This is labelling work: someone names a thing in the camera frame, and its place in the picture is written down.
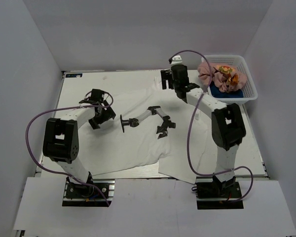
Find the pink printed t shirt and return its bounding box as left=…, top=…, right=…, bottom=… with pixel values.
left=197, top=62, right=248, bottom=92

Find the white t shirt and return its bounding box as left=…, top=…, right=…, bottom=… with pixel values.
left=74, top=77, right=207, bottom=183

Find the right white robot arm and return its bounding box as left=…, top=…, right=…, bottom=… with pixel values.
left=160, top=64, right=246, bottom=197

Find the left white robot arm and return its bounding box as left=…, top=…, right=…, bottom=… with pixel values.
left=43, top=89, right=116, bottom=197

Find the blue t shirt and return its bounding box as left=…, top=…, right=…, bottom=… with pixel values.
left=210, top=83, right=243, bottom=98

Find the blue label sticker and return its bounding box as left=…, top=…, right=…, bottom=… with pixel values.
left=65, top=73, right=83, bottom=78

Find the white plastic basket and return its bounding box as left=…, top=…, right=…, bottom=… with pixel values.
left=201, top=54, right=259, bottom=105

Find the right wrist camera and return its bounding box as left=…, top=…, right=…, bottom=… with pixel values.
left=168, top=55, right=183, bottom=65

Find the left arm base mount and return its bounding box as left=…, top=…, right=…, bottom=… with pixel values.
left=62, top=178, right=115, bottom=207

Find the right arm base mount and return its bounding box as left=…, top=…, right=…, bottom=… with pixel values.
left=191, top=181, right=244, bottom=210

